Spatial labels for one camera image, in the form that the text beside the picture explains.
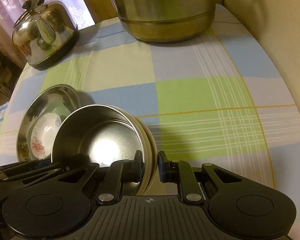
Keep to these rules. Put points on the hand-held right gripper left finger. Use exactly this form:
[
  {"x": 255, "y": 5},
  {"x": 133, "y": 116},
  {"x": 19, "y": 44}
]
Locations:
[{"x": 135, "y": 171}]

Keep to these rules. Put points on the small floral saucer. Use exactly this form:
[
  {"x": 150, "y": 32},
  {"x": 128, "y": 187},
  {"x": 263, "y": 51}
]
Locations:
[{"x": 42, "y": 140}]

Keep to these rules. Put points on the stainless steel kettle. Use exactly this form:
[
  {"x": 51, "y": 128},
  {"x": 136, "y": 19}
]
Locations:
[{"x": 42, "y": 32}]

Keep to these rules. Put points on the dark wooden furniture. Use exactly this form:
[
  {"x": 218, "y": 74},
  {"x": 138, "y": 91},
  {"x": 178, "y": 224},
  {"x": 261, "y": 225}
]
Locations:
[{"x": 2, "y": 72}]

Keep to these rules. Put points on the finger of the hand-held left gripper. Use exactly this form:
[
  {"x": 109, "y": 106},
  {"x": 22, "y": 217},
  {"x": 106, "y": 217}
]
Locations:
[
  {"x": 40, "y": 177},
  {"x": 27, "y": 167}
]

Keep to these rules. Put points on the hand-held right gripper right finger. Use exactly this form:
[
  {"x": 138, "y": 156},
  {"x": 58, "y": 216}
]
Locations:
[{"x": 162, "y": 166}]

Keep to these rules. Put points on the cream ribbed bowl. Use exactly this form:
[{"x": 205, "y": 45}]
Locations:
[{"x": 153, "y": 152}]

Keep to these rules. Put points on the large stainless steel plate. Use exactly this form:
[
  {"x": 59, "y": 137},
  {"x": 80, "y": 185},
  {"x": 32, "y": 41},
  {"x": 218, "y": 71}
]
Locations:
[{"x": 52, "y": 97}]

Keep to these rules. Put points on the stainless steel steamer pot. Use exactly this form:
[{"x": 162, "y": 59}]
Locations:
[{"x": 165, "y": 15}]

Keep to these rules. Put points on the checkered pastel tablecloth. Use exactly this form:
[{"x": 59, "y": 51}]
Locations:
[{"x": 202, "y": 100}]

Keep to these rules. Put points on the stainless steel bowl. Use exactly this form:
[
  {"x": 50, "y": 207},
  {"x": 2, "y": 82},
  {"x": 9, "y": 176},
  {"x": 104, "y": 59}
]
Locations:
[{"x": 100, "y": 135}]

